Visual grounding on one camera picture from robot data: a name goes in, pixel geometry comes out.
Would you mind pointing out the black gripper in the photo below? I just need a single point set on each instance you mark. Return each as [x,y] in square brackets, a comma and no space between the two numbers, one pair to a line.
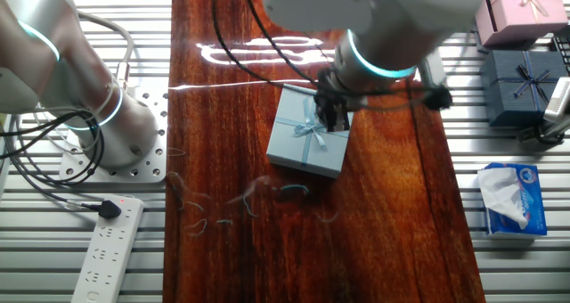
[331,99]

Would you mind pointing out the light blue ribboned casing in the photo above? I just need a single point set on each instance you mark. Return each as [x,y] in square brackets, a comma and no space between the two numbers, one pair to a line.
[289,147]

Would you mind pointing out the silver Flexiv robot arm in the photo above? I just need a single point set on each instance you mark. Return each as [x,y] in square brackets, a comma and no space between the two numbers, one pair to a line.
[401,22]

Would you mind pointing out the dark blue gift box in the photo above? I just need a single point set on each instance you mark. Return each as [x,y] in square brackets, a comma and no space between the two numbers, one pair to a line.
[507,93]

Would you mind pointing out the pink gift box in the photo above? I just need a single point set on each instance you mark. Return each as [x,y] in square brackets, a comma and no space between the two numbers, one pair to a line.
[521,18]

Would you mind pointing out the glossy brown wooden board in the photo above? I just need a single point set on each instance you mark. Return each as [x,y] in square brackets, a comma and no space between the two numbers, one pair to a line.
[249,249]

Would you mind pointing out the blue tissue pack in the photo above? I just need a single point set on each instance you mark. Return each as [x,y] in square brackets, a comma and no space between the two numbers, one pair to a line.
[532,205]

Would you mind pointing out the black keyboard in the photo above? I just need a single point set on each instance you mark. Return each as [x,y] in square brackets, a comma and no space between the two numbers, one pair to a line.
[564,49]

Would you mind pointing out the black power plug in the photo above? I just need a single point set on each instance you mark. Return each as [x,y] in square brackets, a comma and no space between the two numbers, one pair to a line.
[109,209]

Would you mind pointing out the white power strip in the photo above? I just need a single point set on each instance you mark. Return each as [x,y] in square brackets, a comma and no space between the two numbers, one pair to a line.
[107,254]

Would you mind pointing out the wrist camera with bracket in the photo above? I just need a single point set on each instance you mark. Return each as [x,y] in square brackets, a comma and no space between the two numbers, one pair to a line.
[437,99]

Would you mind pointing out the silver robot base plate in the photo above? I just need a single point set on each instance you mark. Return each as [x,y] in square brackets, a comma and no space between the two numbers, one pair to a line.
[153,167]

